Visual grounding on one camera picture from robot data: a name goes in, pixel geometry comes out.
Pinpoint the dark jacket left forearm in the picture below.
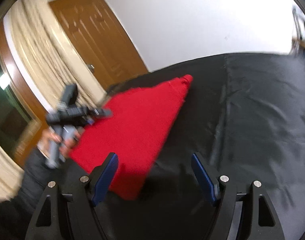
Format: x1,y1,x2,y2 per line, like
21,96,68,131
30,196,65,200
0,148,53,239

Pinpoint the wooden window frame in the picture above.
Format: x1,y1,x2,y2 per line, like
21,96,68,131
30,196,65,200
0,22,47,167

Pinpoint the red knit sweater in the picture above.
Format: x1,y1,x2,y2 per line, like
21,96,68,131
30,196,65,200
70,74,193,200

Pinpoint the cluttered wooden desk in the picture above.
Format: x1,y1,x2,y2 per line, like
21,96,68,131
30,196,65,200
290,5,305,55

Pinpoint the person's left hand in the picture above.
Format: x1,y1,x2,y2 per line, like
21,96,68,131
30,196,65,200
37,127,84,159

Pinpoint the beige curtain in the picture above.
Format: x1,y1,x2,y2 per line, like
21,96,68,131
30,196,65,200
0,0,106,202

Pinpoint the brown wooden door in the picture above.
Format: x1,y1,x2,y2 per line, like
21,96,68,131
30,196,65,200
49,0,148,89

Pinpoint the black table cover cloth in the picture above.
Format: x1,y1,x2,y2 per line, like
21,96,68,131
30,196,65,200
96,53,305,239

